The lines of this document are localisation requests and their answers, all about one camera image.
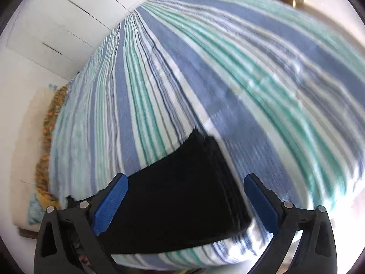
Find teal patterned pillow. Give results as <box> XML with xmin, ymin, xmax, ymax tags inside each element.
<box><xmin>27</xmin><ymin>192</ymin><xmax>48</xmax><ymax>226</ymax></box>

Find black pants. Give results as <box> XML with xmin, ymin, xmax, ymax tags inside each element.
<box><xmin>67</xmin><ymin>128</ymin><xmax>253</xmax><ymax>256</ymax></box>

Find striped bedspread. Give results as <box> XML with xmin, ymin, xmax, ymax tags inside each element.
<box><xmin>47</xmin><ymin>0</ymin><xmax>365</xmax><ymax>270</ymax></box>

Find white wardrobe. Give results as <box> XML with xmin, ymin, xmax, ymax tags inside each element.
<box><xmin>6</xmin><ymin>0</ymin><xmax>200</xmax><ymax>81</ymax></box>

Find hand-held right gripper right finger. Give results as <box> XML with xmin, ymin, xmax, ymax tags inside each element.
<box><xmin>244</xmin><ymin>173</ymin><xmax>338</xmax><ymax>274</ymax></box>

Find orange floral blanket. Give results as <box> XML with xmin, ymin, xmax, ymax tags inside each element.
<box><xmin>34</xmin><ymin>85</ymin><xmax>69</xmax><ymax>209</ymax></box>

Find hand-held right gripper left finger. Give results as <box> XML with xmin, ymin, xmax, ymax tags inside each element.
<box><xmin>34</xmin><ymin>173</ymin><xmax>129</xmax><ymax>274</ymax></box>

